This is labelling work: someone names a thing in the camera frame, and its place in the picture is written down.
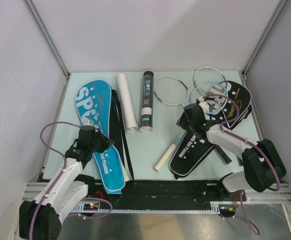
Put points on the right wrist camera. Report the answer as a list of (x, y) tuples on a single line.
[(204, 105)]

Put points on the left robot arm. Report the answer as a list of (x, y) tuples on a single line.
[(42, 218)]

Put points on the aluminium frame post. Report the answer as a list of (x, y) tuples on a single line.
[(274, 19), (30, 6)]

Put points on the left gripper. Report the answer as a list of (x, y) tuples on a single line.
[(106, 142)]

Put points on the light green table mat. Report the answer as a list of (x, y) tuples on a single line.
[(145, 149)]

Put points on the black racket cover front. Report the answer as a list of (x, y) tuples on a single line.
[(189, 153)]

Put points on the white racket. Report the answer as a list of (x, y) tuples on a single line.
[(172, 95), (210, 81)]

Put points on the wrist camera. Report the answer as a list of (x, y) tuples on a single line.
[(204, 105), (89, 123)]

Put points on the black shuttlecock tube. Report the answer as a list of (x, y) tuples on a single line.
[(147, 99)]

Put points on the white shuttlecock tube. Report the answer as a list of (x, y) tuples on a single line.
[(126, 102)]

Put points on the right aluminium frame post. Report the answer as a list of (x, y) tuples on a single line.
[(274, 19)]

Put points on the black racket cover gold script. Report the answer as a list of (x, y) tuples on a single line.
[(242, 97)]

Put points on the white racket centre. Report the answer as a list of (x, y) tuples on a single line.
[(172, 95)]

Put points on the blue racket cover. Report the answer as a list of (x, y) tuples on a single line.
[(96, 102)]

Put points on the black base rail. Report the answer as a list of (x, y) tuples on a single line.
[(153, 196)]

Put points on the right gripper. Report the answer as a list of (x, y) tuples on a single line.
[(181, 121)]

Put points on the white racket right rear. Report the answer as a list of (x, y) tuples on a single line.
[(210, 81)]

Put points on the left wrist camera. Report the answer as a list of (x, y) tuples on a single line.
[(89, 123)]

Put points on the left aluminium frame post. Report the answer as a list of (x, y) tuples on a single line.
[(30, 6)]

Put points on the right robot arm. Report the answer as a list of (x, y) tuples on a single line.
[(262, 165)]

